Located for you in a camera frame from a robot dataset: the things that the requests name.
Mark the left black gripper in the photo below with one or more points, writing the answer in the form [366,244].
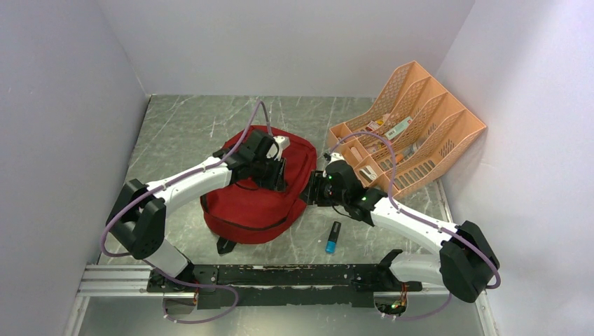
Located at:
[277,182]

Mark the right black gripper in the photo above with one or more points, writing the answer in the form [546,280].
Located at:
[309,195]

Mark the red student backpack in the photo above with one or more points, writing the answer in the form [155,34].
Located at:
[244,213]

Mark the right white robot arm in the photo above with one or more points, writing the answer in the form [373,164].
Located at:
[459,256]

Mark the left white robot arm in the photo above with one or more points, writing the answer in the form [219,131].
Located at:
[137,219]

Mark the pink eraser in organizer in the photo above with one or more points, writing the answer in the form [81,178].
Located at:
[356,154]

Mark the blue black highlighter marker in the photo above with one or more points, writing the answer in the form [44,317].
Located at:
[333,237]

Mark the white green box in organizer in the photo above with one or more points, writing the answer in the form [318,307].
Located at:
[396,130]

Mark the orange plastic file organizer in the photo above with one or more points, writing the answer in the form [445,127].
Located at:
[442,129]

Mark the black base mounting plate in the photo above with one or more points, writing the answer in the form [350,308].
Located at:
[279,285]

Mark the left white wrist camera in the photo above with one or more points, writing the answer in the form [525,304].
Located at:
[281,143]

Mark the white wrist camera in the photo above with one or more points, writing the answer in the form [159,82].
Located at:
[281,143]
[333,157]

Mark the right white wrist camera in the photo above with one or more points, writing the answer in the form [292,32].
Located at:
[333,157]

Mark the aluminium rail frame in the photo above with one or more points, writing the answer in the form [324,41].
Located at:
[128,281]

